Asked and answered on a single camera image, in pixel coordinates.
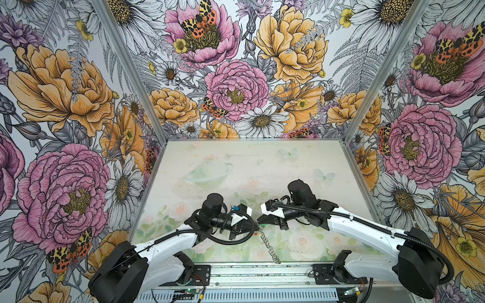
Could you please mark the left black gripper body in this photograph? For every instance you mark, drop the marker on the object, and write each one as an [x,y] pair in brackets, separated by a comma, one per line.
[235,224]

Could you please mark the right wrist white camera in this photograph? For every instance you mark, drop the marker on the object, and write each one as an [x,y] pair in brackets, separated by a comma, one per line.
[269,209]

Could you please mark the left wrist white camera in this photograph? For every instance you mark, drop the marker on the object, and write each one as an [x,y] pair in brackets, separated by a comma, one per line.
[238,218]

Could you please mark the perforated metal cable tray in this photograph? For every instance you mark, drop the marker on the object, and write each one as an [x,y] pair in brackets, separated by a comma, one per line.
[245,295]

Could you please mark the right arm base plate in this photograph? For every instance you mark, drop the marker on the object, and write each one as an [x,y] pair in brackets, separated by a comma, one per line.
[327,274]

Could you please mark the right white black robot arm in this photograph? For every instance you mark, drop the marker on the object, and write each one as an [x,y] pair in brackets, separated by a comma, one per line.
[407,257]

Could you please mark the green circuit board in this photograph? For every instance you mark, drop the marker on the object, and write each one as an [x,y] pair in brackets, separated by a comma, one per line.
[187,292]

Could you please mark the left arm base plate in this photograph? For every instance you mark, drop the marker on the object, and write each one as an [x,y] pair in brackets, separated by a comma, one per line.
[199,277]

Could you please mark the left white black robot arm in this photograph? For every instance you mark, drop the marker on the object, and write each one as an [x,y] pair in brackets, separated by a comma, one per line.
[131,269]

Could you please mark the wrist white camera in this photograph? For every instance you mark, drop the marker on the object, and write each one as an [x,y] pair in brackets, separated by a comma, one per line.
[269,209]
[238,218]

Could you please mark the aluminium front rail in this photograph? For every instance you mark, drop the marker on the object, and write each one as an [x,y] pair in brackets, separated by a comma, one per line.
[293,275]

